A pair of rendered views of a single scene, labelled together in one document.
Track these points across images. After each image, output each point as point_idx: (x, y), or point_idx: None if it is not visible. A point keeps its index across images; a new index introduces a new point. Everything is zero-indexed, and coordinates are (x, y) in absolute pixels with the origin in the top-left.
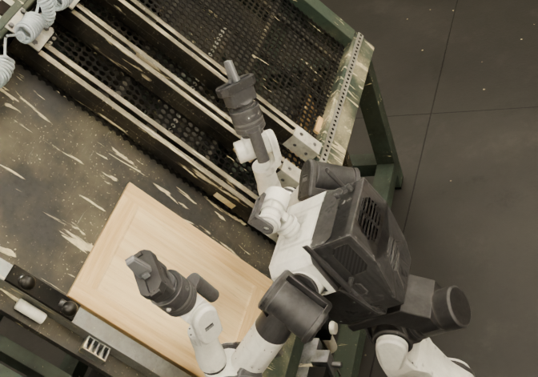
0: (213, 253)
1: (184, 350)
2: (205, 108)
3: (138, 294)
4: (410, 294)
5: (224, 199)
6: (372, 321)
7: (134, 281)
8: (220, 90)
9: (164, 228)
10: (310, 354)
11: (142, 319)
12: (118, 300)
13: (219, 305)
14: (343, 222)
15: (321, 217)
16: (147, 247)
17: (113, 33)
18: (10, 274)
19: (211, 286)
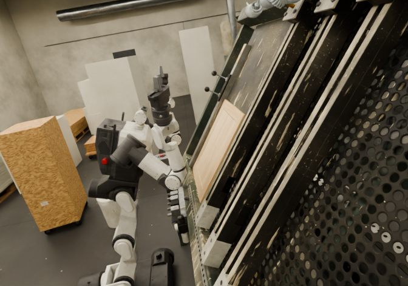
0: (215, 165)
1: (204, 147)
2: (252, 159)
3: (218, 126)
4: (107, 175)
5: None
6: None
7: (220, 124)
8: (163, 85)
9: (227, 137)
10: (182, 211)
11: (213, 129)
12: (219, 118)
13: (205, 166)
14: (109, 121)
15: (121, 125)
16: (225, 129)
17: (309, 59)
18: (229, 74)
19: None
